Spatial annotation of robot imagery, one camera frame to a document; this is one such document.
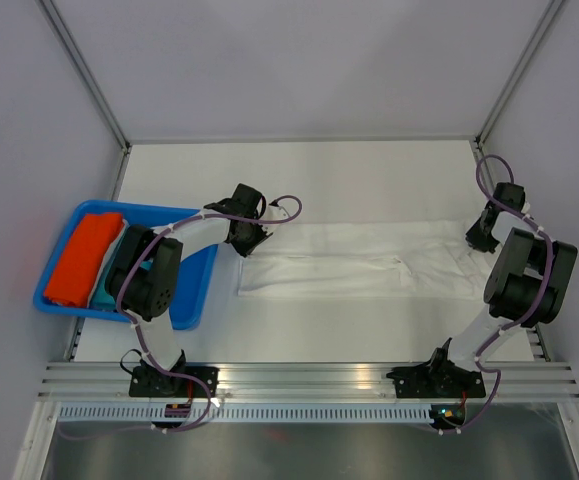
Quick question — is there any teal rolled t-shirt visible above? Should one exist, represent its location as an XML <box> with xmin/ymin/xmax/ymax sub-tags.
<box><xmin>89</xmin><ymin>284</ymin><xmax>116</xmax><ymax>312</ymax></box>

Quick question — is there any orange rolled t-shirt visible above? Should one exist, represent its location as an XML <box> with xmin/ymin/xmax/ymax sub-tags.
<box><xmin>43</xmin><ymin>212</ymin><xmax>125</xmax><ymax>308</ymax></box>

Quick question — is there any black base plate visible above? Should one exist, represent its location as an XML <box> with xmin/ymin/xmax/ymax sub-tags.
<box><xmin>120</xmin><ymin>356</ymin><xmax>219</xmax><ymax>400</ymax></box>
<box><xmin>386</xmin><ymin>360</ymin><xmax>486</xmax><ymax>399</ymax></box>

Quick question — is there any white slotted cable duct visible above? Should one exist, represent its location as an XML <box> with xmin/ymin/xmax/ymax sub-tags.
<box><xmin>59</xmin><ymin>402</ymin><xmax>431</xmax><ymax>424</ymax></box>

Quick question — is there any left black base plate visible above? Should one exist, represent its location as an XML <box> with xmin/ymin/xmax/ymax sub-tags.
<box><xmin>120</xmin><ymin>356</ymin><xmax>219</xmax><ymax>400</ymax></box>

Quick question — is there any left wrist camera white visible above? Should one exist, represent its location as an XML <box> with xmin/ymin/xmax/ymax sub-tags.
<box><xmin>261</xmin><ymin>204</ymin><xmax>290</xmax><ymax>234</ymax></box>

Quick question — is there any aluminium frame post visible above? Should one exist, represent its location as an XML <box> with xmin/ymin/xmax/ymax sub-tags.
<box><xmin>36</xmin><ymin>0</ymin><xmax>130</xmax><ymax>152</ymax></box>
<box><xmin>474</xmin><ymin>0</ymin><xmax>568</xmax><ymax>153</ymax></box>

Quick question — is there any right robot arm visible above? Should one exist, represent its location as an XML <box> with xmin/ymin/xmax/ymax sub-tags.
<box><xmin>425</xmin><ymin>182</ymin><xmax>578</xmax><ymax>395</ymax></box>

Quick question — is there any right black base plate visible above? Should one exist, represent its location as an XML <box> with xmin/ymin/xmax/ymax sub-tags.
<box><xmin>386</xmin><ymin>360</ymin><xmax>486</xmax><ymax>399</ymax></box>

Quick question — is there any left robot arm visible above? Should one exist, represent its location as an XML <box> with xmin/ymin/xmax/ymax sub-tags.
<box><xmin>104</xmin><ymin>184</ymin><xmax>289</xmax><ymax>396</ymax></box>

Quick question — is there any aluminium mounting rail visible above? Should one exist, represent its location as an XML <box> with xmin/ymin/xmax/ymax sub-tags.
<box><xmin>37</xmin><ymin>362</ymin><xmax>579</xmax><ymax>404</ymax></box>

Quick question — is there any right aluminium frame post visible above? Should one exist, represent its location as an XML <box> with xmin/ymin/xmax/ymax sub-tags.
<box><xmin>474</xmin><ymin>0</ymin><xmax>568</xmax><ymax>153</ymax></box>

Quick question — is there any left aluminium frame post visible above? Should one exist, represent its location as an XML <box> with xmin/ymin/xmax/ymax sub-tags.
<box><xmin>36</xmin><ymin>0</ymin><xmax>130</xmax><ymax>152</ymax></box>

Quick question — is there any white t-shirt with robot print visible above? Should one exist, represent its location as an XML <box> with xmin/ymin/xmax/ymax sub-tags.
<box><xmin>238</xmin><ymin>220</ymin><xmax>495</xmax><ymax>301</ymax></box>

